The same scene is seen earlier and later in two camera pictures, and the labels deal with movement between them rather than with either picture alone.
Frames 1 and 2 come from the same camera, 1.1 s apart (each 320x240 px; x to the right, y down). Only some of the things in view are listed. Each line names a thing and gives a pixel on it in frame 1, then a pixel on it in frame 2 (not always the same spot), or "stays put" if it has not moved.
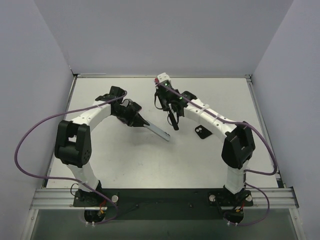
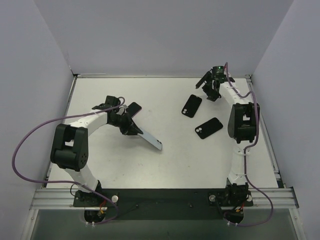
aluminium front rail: (53, 199) stays put
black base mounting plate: (164, 204) stays put
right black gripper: (169, 107) -> (210, 85)
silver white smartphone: (158, 131) -> (156, 143)
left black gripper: (136, 119) -> (127, 124)
